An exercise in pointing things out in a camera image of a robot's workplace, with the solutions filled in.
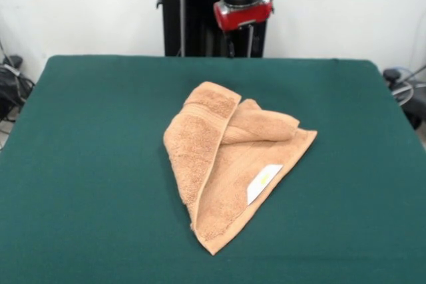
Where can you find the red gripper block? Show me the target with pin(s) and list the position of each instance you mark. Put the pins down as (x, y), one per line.
(243, 16)

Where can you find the tan terry towel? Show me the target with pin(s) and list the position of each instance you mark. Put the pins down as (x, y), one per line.
(233, 164)

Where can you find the dark green table cloth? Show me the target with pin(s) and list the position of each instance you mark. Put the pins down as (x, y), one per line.
(83, 181)

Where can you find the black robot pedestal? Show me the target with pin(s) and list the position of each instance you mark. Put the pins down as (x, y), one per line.
(193, 14)

